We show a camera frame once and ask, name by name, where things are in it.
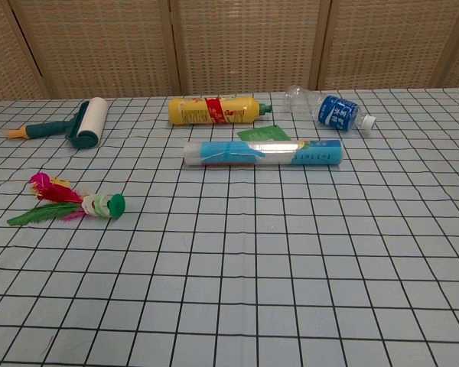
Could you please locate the clear tube with blue contents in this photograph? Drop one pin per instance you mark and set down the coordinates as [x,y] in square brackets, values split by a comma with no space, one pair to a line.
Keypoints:
[313,153]

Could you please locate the light blue checkered tablecloth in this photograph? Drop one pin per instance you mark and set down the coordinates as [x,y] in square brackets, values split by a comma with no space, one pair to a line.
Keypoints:
[252,267]

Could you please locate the green lint roller white roll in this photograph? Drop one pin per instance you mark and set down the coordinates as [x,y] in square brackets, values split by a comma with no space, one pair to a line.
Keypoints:
[87,123]

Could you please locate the green paper card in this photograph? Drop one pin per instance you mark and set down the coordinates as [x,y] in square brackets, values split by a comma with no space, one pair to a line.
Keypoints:
[264,133]

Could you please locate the clear water bottle blue label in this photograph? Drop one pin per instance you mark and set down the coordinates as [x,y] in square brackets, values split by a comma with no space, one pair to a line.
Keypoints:
[336,112]

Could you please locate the colourful feather shuttlecock green base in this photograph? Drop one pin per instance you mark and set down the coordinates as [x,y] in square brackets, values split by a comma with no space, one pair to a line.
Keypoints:
[116,206]

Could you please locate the yellow plastic bottle green cap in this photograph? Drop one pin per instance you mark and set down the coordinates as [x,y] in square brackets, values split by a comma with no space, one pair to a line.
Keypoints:
[193,111]

